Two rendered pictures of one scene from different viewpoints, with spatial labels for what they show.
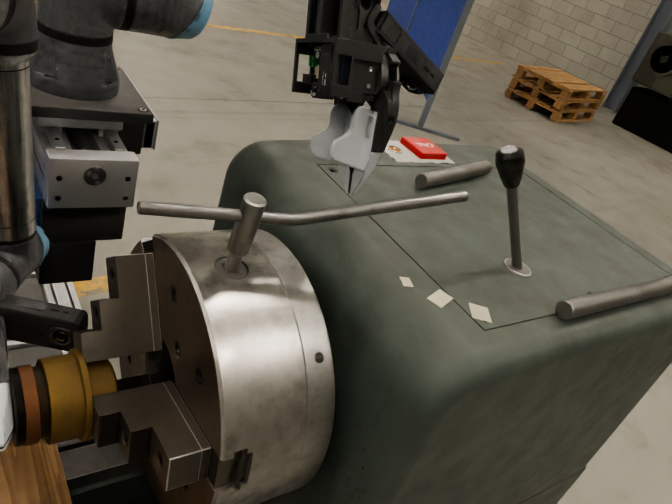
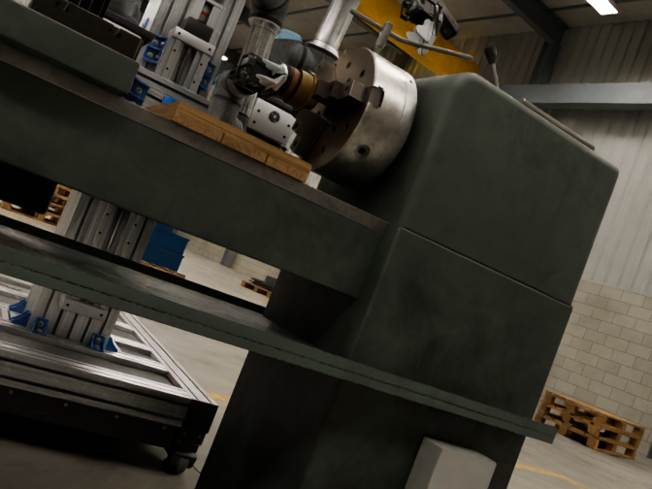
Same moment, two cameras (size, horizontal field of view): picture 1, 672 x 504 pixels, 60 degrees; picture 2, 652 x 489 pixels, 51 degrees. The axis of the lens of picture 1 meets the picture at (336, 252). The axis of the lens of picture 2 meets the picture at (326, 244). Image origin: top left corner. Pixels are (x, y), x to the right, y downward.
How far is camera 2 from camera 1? 1.43 m
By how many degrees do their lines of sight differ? 36
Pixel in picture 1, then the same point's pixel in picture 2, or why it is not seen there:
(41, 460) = not seen: hidden behind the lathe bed
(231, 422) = (378, 74)
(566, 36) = (596, 386)
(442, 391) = (464, 76)
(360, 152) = (427, 34)
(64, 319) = not seen: hidden behind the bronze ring
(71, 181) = (263, 114)
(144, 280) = (332, 71)
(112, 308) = (320, 71)
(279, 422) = (395, 88)
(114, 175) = (282, 120)
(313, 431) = (407, 104)
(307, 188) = not seen: hidden behind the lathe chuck
